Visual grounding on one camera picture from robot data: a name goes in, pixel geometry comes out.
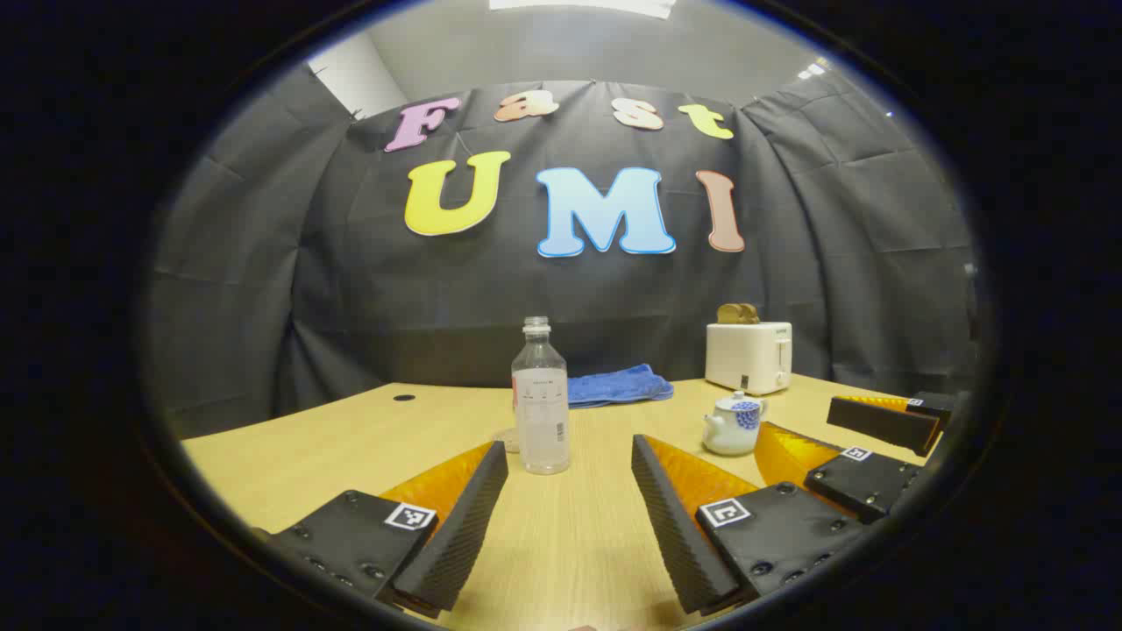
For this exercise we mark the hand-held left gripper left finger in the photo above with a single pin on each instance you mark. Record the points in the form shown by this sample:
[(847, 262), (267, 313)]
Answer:
[(456, 535)]

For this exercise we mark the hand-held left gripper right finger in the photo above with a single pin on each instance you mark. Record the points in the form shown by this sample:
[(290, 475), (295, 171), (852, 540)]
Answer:
[(671, 526)]

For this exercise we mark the blue folded towel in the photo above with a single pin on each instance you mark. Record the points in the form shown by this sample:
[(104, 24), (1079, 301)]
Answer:
[(618, 386)]

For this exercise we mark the round brown coaster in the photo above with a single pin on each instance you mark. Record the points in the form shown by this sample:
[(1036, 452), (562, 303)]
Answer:
[(506, 441)]

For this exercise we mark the ceiling light panel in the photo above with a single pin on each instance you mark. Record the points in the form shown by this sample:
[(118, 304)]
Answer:
[(813, 70), (583, 5)]

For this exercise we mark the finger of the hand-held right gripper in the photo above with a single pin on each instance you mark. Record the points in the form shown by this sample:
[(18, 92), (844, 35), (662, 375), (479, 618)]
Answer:
[(885, 425), (863, 484)]

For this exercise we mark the brown bread slice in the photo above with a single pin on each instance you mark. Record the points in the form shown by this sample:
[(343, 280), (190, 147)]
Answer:
[(752, 314), (729, 314)]

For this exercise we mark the clear plastic water bottle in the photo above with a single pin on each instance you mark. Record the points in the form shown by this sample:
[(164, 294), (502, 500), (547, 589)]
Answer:
[(541, 412)]

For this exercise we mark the white toaster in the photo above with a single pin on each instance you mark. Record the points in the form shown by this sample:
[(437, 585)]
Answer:
[(745, 355)]

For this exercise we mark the black backdrop cloth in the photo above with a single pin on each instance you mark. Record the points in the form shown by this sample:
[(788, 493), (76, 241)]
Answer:
[(456, 298)]

